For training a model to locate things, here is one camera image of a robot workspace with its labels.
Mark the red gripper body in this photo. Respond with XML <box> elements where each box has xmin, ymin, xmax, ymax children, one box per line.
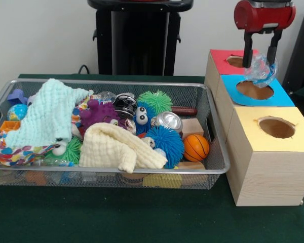
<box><xmin>234</xmin><ymin>0</ymin><xmax>296</xmax><ymax>35</ymax></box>

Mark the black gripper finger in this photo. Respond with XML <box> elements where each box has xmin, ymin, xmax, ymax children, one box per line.
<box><xmin>266</xmin><ymin>29</ymin><xmax>283</xmax><ymax>67</ymax></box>
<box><xmin>242</xmin><ymin>30</ymin><xmax>254</xmax><ymax>68</ymax></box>

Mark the clear plastic bottle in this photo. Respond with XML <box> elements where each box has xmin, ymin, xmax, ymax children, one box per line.
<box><xmin>244</xmin><ymin>52</ymin><xmax>279</xmax><ymax>89</ymax></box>

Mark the wooden three-hole sorting box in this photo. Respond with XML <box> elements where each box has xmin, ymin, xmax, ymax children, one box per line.
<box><xmin>204</xmin><ymin>49</ymin><xmax>304</xmax><ymax>207</ymax></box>

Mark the black flat panel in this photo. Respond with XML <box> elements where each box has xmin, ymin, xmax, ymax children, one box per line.
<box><xmin>282</xmin><ymin>4</ymin><xmax>304</xmax><ymax>94</ymax></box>

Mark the crushed silver can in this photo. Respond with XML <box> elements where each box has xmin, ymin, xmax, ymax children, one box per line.
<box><xmin>151</xmin><ymin>111</ymin><xmax>184</xmax><ymax>134</ymax></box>

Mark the green spiky rubber ball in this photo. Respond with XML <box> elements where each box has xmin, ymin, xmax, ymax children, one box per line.
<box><xmin>137</xmin><ymin>90</ymin><xmax>173</xmax><ymax>113</ymax></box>

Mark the orange toy basketball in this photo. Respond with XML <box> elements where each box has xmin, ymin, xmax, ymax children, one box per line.
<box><xmin>183</xmin><ymin>133</ymin><xmax>210</xmax><ymax>162</ymax></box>

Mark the blue spiky rubber ball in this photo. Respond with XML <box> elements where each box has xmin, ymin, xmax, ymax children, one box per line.
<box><xmin>146</xmin><ymin>125</ymin><xmax>185</xmax><ymax>170</ymax></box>

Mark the blue spiky ball with eyes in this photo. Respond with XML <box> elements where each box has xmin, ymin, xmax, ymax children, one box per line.
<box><xmin>133</xmin><ymin>101</ymin><xmax>158</xmax><ymax>135</ymax></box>

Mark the purple spiky rubber toy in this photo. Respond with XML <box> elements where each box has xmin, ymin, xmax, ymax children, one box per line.
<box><xmin>80</xmin><ymin>99</ymin><xmax>129</xmax><ymax>135</ymax></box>

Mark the dark green tablecloth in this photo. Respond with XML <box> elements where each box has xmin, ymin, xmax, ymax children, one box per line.
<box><xmin>0</xmin><ymin>73</ymin><xmax>304</xmax><ymax>243</ymax></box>

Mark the mint green knitted cloth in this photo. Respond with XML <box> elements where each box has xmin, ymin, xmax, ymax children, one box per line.
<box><xmin>7</xmin><ymin>78</ymin><xmax>94</xmax><ymax>149</ymax></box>

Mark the small globe ball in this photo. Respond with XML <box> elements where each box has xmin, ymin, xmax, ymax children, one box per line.
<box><xmin>7</xmin><ymin>104</ymin><xmax>28</xmax><ymax>122</ymax></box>

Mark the colourful dotted cloth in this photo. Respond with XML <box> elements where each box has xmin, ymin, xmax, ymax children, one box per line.
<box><xmin>0</xmin><ymin>96</ymin><xmax>92</xmax><ymax>167</ymax></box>

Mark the silver wire mesh bin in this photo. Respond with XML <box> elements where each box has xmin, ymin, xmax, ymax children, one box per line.
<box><xmin>0</xmin><ymin>78</ymin><xmax>231</xmax><ymax>190</ymax></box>

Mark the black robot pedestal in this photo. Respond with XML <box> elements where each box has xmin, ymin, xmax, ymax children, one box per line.
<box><xmin>87</xmin><ymin>0</ymin><xmax>195</xmax><ymax>76</ymax></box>

